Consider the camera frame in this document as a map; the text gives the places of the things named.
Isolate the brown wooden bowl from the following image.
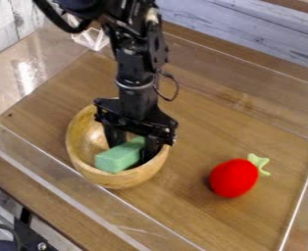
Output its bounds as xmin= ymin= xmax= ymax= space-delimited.
xmin=66 ymin=105 xmax=170 ymax=189

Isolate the black clamp with cable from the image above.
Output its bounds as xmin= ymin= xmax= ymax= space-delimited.
xmin=0 ymin=219 xmax=59 ymax=251

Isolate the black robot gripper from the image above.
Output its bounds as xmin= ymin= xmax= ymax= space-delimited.
xmin=94 ymin=85 xmax=178 ymax=163

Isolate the clear acrylic tray wall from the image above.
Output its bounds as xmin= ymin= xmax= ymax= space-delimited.
xmin=0 ymin=125 xmax=205 ymax=251

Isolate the green rectangular block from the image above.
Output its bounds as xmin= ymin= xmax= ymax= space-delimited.
xmin=94 ymin=136 xmax=146 ymax=174

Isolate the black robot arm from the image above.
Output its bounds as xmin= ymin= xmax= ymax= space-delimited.
xmin=32 ymin=0 xmax=178 ymax=162

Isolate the red plush strawberry toy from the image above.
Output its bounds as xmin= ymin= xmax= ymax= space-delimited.
xmin=209 ymin=153 xmax=272 ymax=198

